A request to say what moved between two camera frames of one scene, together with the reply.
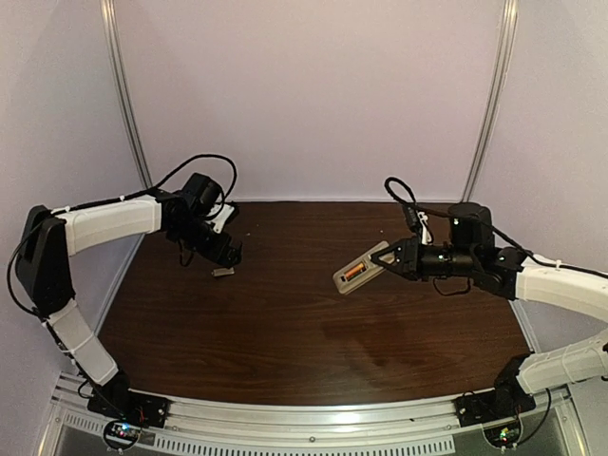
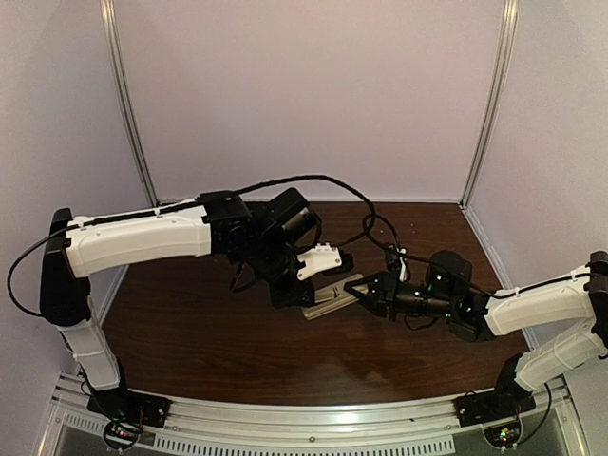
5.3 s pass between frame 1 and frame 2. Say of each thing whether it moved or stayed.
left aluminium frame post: stayed
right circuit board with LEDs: stayed
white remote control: moved
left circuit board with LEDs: stayed
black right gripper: moved
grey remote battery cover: moved
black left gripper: moved
